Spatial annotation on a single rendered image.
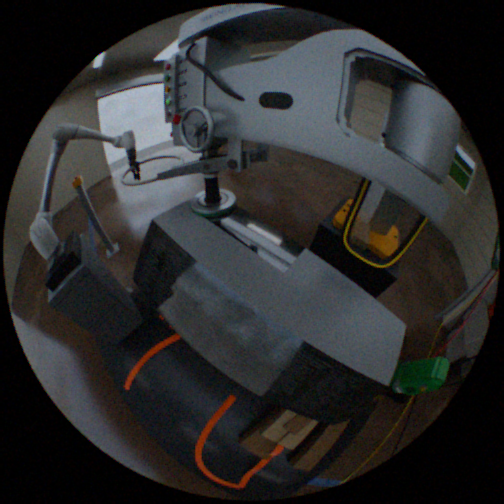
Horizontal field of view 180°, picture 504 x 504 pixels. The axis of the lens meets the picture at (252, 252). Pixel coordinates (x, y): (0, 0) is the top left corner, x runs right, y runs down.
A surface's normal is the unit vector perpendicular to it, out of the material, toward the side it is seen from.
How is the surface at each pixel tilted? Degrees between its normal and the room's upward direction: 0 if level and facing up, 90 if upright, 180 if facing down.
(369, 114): 90
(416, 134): 90
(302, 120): 90
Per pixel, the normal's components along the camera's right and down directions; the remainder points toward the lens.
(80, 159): 0.77, 0.50
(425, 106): -0.77, 0.44
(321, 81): -0.57, 0.59
